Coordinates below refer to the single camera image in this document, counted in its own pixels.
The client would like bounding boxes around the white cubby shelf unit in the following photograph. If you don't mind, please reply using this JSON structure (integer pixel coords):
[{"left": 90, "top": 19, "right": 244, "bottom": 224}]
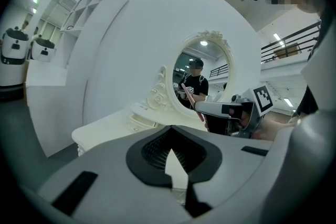
[{"left": 59, "top": 0, "right": 130, "bottom": 69}]

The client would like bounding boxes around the oval ornate white mirror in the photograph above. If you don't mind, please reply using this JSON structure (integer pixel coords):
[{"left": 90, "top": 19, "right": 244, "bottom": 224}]
[{"left": 145, "top": 29, "right": 237, "bottom": 122}]

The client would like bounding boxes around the small white wheeled robot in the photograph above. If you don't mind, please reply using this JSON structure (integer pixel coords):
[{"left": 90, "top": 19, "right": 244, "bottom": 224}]
[{"left": 30, "top": 38, "right": 56, "bottom": 63}]

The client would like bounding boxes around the white vanity drawer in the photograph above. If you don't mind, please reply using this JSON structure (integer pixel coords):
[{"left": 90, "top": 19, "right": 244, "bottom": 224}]
[{"left": 127, "top": 112, "right": 159, "bottom": 132}]

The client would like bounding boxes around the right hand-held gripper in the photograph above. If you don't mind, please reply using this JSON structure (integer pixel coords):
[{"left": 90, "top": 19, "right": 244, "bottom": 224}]
[{"left": 195, "top": 83, "right": 275, "bottom": 139}]

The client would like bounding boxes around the white vanity table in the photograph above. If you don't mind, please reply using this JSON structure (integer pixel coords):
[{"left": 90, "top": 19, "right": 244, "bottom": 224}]
[{"left": 71, "top": 101, "right": 211, "bottom": 158}]

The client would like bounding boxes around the black metal railing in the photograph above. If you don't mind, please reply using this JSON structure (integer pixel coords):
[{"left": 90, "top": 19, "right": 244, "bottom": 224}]
[{"left": 260, "top": 20, "right": 322, "bottom": 64}]

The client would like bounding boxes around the cardboard box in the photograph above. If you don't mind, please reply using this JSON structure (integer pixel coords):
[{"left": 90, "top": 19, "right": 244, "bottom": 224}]
[{"left": 272, "top": 44, "right": 300, "bottom": 59}]

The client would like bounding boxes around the person's right forearm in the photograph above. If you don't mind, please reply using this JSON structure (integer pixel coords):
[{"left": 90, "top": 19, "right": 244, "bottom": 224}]
[{"left": 253, "top": 118, "right": 301, "bottom": 142}]

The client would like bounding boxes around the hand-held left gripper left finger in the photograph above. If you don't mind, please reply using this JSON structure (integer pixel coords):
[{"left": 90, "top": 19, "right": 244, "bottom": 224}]
[{"left": 39, "top": 124, "right": 193, "bottom": 224}]

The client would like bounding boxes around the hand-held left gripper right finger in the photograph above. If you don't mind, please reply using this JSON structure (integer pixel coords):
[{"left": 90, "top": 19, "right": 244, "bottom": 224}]
[{"left": 170, "top": 110, "right": 334, "bottom": 224}]

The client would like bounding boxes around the large round white panel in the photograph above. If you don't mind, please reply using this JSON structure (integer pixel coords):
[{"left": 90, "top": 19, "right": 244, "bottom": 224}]
[{"left": 26, "top": 0, "right": 263, "bottom": 158}]

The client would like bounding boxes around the pink makeup stick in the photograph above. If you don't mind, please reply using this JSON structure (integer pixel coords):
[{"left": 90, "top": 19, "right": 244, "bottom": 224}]
[{"left": 181, "top": 82, "right": 206, "bottom": 123}]

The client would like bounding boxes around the large white wheeled robot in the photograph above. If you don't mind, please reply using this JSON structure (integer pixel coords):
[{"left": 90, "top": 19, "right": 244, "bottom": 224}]
[{"left": 0, "top": 27, "right": 30, "bottom": 87}]

